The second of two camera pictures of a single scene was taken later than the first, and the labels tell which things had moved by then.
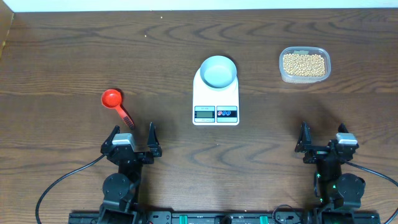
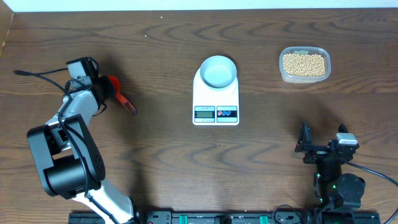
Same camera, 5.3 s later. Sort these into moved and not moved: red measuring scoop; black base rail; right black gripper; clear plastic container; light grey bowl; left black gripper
Moved: left black gripper; red measuring scoop
Not moved: right black gripper; black base rail; light grey bowl; clear plastic container
